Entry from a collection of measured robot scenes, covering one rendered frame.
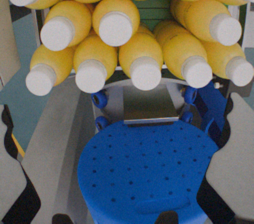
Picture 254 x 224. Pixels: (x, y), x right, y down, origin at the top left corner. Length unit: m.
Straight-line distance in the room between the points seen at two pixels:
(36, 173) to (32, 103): 0.97
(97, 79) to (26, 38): 1.29
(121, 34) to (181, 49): 0.10
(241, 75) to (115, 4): 0.20
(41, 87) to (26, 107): 1.53
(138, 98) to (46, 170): 0.56
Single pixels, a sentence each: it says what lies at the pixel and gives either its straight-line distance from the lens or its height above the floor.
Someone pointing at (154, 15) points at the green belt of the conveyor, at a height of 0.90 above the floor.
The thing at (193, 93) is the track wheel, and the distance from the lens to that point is 0.46.
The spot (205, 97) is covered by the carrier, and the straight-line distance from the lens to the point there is 1.14.
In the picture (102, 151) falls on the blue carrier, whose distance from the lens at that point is 0.41.
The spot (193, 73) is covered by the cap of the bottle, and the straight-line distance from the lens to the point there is 0.28.
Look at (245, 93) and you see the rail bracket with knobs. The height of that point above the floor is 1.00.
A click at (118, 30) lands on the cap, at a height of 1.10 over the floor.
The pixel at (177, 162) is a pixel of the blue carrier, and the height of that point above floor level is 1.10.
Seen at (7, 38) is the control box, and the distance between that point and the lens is 0.38.
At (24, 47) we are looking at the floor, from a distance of 1.56.
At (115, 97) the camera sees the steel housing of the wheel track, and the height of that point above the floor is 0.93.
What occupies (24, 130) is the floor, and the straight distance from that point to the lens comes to 2.00.
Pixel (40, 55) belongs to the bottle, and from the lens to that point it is 0.32.
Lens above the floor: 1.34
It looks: 58 degrees down
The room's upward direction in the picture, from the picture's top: 175 degrees clockwise
